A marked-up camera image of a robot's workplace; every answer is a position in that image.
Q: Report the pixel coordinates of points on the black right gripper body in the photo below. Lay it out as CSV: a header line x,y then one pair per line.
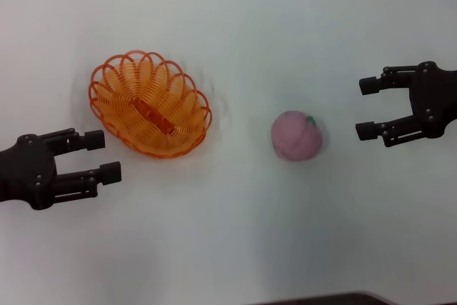
x,y
437,98

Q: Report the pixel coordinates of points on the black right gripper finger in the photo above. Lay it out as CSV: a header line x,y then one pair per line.
x,y
369,85
366,130

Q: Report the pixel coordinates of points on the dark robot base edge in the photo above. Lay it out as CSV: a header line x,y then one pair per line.
x,y
321,299

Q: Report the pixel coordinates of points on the pink toy peach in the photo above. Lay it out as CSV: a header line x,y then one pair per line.
x,y
296,137

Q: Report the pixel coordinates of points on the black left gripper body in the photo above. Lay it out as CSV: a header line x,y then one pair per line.
x,y
28,169

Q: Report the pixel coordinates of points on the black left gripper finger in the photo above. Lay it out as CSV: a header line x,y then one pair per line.
x,y
109,173
93,140

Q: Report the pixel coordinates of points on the orange plastic woven basket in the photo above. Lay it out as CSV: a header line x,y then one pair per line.
x,y
153,114

